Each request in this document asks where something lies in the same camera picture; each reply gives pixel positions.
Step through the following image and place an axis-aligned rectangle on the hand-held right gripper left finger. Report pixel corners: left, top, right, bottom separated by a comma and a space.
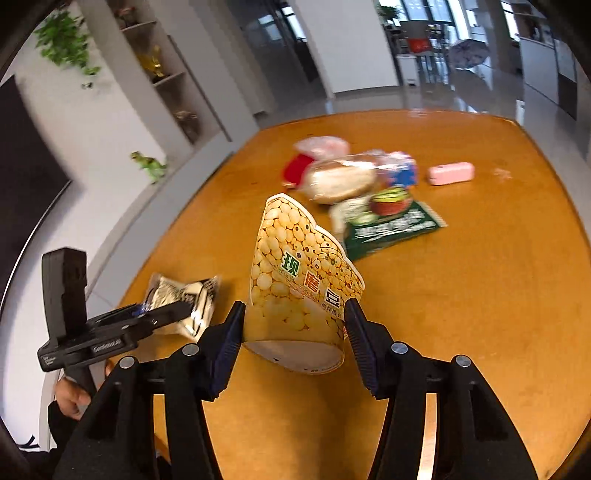
53, 301, 246, 480

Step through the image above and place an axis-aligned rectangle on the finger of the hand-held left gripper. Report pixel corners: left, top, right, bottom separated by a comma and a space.
88, 302, 154, 326
122, 300, 195, 334

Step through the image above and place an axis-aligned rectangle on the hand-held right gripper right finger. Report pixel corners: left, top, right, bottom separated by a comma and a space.
342, 299, 539, 480

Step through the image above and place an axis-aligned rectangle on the silver snack packet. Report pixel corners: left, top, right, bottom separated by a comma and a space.
145, 273, 221, 342

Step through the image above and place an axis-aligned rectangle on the bean print paper cup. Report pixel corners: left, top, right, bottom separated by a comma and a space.
242, 194, 365, 374

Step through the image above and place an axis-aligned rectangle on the person's left forearm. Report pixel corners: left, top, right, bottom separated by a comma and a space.
14, 401, 90, 480

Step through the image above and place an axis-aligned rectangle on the person's left hand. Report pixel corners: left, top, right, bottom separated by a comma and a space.
54, 376, 100, 421

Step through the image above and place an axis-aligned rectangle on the green snack packet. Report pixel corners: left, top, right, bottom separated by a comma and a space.
331, 187, 448, 261

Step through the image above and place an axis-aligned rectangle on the green dinosaur toy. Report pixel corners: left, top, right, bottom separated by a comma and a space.
130, 151, 168, 184

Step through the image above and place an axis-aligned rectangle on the bag of white fibre filling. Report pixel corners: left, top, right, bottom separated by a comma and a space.
305, 154, 379, 205

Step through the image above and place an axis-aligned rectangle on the blue and white packet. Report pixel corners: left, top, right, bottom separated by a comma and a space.
385, 151, 419, 186

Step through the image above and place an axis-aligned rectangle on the vase of dried flowers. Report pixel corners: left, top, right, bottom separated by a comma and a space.
174, 110, 201, 141

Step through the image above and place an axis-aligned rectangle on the red packet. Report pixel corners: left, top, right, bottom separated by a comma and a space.
283, 154, 315, 188

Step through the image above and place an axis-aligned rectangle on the empty clear plastic bag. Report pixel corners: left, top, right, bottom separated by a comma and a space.
294, 136, 352, 160

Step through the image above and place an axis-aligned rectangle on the gold eagle statue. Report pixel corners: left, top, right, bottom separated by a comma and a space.
139, 46, 164, 79

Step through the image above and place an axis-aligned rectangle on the hanging green plant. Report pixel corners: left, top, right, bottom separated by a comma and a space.
34, 11, 101, 89

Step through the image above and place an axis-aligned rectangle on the white display shelf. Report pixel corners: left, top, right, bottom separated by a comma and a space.
78, 0, 232, 148

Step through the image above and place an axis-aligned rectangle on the frosted glass door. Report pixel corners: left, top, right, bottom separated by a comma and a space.
242, 9, 324, 112

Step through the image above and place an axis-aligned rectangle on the white bin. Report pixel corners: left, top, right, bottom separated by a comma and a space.
396, 53, 421, 86

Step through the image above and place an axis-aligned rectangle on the grey dining chair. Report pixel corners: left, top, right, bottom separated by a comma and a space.
416, 23, 451, 84

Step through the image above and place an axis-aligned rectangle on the open patterned umbrella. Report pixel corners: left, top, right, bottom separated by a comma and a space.
449, 39, 490, 70

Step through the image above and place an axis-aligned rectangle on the white low cabinet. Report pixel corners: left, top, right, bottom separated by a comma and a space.
519, 37, 578, 121

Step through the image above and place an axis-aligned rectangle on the black wall television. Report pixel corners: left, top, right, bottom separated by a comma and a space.
0, 76, 72, 301

